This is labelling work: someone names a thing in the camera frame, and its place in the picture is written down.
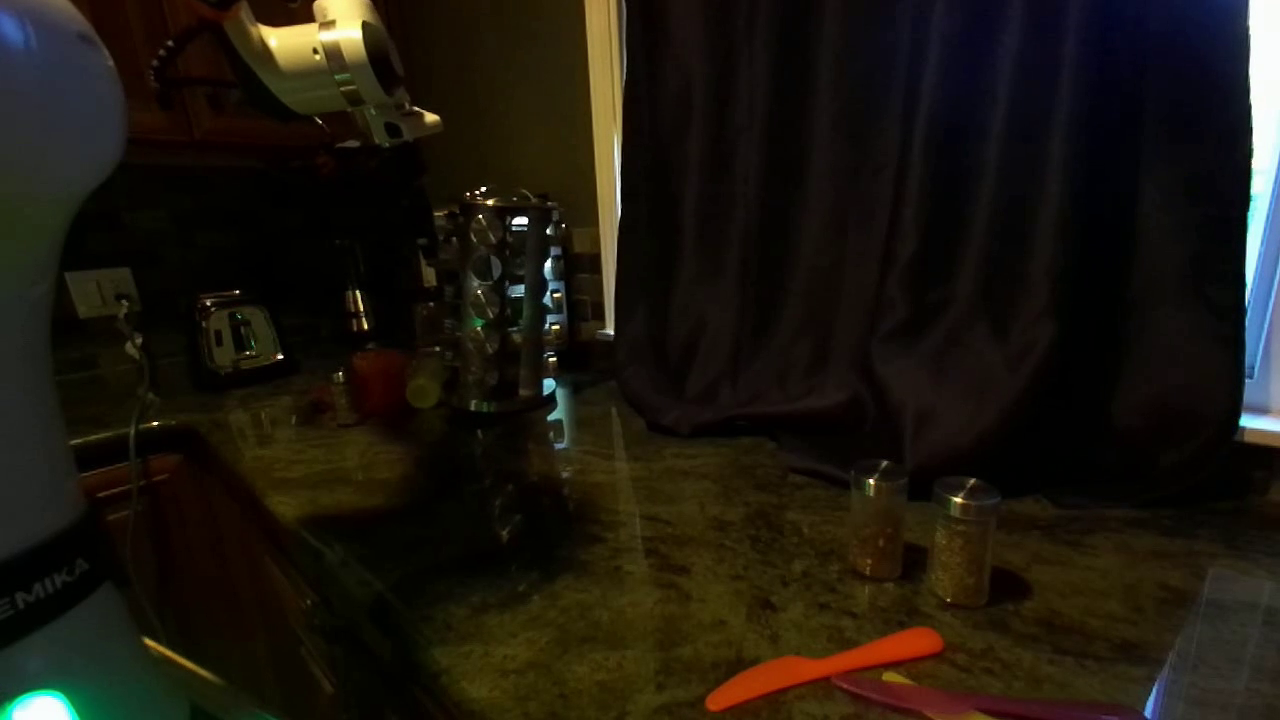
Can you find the red plastic cup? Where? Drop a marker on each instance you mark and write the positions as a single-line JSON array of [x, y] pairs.
[[379, 381]]

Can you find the dark wooden wall cabinet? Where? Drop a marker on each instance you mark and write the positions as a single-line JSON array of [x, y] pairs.
[[174, 82]]

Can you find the clear plastic container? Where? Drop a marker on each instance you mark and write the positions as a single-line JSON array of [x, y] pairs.
[[1224, 655]]

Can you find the dark window curtain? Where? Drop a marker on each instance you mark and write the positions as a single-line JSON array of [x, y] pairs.
[[934, 243]]

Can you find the white wall outlet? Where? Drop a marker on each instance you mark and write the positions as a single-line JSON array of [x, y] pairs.
[[100, 295]]

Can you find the purple plastic spatula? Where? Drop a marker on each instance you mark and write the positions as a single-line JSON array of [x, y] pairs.
[[934, 696]]

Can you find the orange plastic spatula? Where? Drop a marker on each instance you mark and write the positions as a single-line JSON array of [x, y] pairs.
[[826, 661]]

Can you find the glass shaker metal cap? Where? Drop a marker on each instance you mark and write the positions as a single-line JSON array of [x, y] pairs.
[[356, 314]]

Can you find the wooden base cabinet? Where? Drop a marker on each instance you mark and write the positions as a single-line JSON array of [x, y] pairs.
[[201, 573]]

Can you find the silver toaster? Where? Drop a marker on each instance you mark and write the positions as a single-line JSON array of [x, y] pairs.
[[240, 337]]

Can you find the chrome revolving spice rack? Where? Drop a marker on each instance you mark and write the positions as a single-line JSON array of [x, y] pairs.
[[502, 295]]

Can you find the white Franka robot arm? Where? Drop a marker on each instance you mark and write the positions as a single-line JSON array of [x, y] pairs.
[[41, 266]]

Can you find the glass spice bottle metal cap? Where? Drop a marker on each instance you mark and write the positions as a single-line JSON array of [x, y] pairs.
[[877, 521], [961, 545]]

